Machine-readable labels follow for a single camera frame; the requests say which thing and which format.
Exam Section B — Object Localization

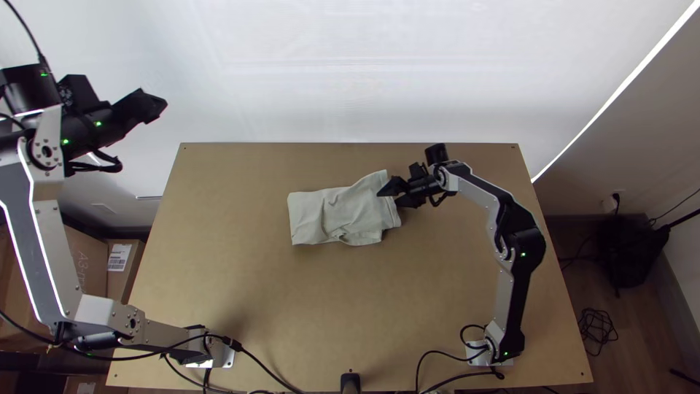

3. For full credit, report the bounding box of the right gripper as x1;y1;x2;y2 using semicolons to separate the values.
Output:
376;174;442;209

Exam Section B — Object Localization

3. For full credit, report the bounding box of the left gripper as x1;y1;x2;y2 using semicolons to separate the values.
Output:
106;88;168;144

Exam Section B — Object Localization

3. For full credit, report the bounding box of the white t-shirt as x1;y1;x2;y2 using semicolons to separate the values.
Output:
287;169;403;247

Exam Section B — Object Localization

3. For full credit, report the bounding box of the cardboard box with white label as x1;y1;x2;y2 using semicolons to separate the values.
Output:
105;238;147;305

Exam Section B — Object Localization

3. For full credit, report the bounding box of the large cardboard box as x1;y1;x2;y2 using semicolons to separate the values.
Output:
0;221;109;351

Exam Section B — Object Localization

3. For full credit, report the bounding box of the black bag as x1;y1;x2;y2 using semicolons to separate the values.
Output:
594;216;672;291

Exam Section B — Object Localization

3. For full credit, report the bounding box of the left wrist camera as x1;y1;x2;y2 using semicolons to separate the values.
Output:
57;74;102;113

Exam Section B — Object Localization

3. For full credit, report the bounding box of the white wall socket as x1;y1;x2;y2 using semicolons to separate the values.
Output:
601;191;627;215

